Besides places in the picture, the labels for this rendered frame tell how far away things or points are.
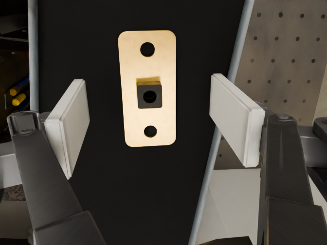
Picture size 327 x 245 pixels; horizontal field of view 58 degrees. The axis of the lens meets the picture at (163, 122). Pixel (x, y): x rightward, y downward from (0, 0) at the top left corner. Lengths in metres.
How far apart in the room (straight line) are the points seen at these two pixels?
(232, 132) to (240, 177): 0.64
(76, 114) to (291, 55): 0.65
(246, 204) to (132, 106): 0.53
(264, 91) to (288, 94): 0.06
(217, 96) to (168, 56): 0.04
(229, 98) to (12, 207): 0.29
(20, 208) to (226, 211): 0.44
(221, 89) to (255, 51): 0.55
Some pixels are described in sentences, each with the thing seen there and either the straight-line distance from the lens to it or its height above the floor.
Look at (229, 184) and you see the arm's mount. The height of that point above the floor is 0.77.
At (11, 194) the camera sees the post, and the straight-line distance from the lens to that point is 0.35.
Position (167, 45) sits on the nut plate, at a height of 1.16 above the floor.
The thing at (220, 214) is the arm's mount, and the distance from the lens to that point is 0.67.
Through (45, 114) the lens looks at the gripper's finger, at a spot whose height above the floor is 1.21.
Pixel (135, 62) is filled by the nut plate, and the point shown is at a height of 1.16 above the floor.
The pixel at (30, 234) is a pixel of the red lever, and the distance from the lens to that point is 0.39.
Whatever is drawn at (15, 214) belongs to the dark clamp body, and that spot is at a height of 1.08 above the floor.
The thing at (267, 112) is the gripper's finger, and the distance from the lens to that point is 0.16.
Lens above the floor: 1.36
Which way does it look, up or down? 66 degrees down
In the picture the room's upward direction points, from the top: 165 degrees clockwise
